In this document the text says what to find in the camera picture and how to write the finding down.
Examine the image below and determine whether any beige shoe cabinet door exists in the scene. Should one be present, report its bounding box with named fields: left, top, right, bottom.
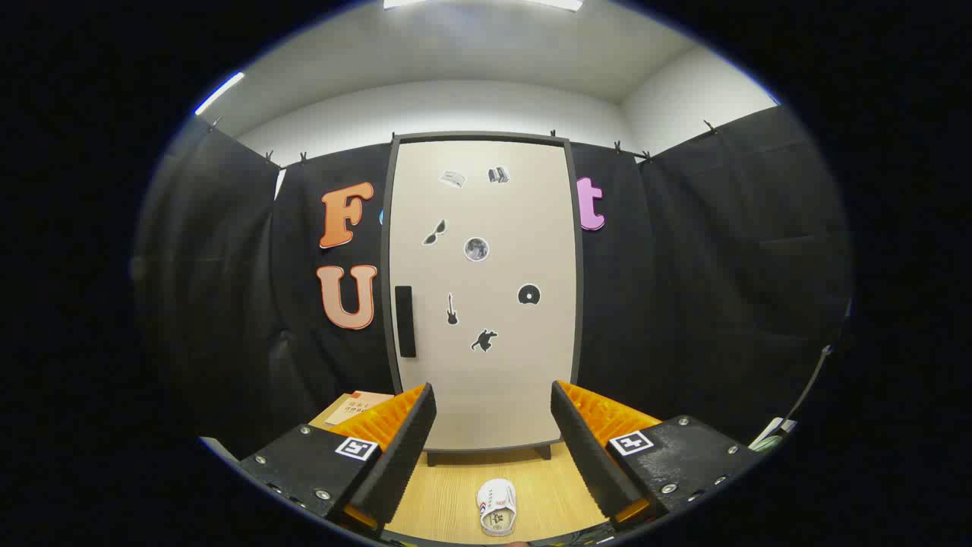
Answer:
left=389, top=141, right=576, bottom=451

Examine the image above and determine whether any black metal stand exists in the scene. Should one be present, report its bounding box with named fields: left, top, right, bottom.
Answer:
left=790, top=300, right=853, bottom=426

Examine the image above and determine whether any grey shoe cabinet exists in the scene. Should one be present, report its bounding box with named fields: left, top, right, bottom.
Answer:
left=380, top=131, right=585, bottom=466

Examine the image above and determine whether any white shoe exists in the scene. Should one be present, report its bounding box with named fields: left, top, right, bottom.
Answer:
left=476, top=479, right=518, bottom=537

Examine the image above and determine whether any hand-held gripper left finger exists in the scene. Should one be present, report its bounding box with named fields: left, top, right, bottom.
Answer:
left=239, top=383, right=437, bottom=540

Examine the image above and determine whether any black backdrop cloth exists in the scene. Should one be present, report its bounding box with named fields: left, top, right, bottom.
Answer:
left=133, top=106, right=855, bottom=449

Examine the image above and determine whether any black door handle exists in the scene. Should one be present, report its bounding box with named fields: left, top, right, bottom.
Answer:
left=395, top=286, right=417, bottom=358

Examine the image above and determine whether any white and green object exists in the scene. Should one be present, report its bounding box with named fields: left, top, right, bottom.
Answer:
left=748, top=416, right=798, bottom=453

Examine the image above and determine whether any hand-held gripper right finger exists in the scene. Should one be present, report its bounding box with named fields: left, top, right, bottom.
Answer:
left=551, top=380, right=762, bottom=537

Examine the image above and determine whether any ceiling light panel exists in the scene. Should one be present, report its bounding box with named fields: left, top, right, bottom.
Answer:
left=195, top=72, right=246, bottom=116
left=383, top=0, right=583, bottom=11

